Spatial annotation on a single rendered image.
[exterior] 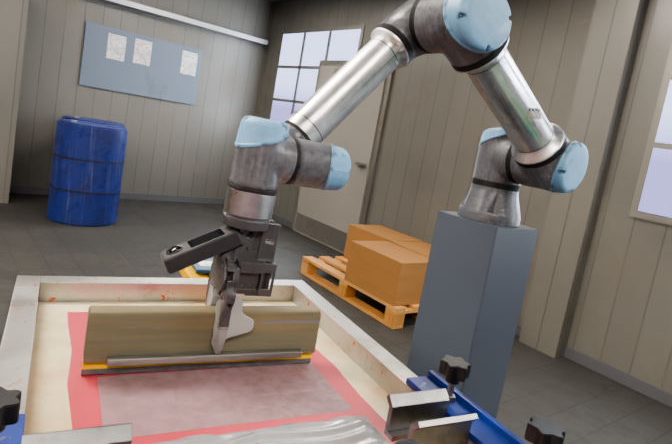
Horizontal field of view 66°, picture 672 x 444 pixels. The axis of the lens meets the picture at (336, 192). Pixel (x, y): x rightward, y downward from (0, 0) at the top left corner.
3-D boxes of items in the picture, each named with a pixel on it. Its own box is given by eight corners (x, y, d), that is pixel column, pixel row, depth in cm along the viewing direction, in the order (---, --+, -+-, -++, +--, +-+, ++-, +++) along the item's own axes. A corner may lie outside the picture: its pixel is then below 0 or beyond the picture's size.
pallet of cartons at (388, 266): (471, 319, 432) (483, 263, 426) (394, 331, 375) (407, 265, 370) (368, 269, 533) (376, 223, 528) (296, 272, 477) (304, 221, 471)
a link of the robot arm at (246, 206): (235, 191, 74) (220, 181, 81) (230, 222, 75) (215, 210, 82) (283, 198, 78) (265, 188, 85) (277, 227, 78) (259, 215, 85)
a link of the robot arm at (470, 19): (544, 156, 128) (433, -24, 99) (602, 165, 115) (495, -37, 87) (519, 194, 125) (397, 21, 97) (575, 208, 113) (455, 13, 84)
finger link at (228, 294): (232, 329, 76) (239, 269, 76) (221, 329, 75) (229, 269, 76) (222, 321, 80) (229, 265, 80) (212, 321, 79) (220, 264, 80)
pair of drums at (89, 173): (107, 200, 644) (117, 120, 632) (141, 228, 539) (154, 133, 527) (30, 196, 591) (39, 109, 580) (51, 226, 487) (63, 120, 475)
